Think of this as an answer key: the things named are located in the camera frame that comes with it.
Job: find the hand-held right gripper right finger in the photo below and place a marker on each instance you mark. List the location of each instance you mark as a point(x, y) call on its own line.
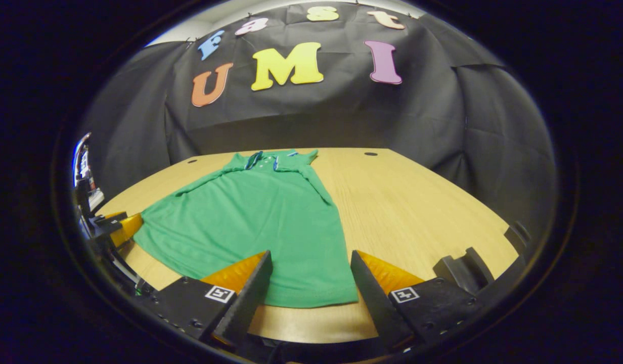
point(374, 308)

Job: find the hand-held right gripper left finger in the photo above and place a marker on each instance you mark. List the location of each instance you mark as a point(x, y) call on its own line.
point(243, 308)

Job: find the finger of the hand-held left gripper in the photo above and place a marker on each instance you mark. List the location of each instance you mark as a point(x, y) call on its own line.
point(124, 227)

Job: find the green T-shirt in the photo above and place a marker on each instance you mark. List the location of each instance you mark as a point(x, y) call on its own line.
point(251, 227)

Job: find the white side table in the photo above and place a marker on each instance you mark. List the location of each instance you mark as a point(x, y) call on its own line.
point(95, 199)

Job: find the computer monitor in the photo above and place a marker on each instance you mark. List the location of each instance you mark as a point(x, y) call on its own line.
point(80, 159)

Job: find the black plastic stand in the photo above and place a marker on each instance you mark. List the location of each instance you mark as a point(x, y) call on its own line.
point(463, 270)

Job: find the black backdrop cloth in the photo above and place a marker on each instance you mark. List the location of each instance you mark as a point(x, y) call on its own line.
point(316, 116)

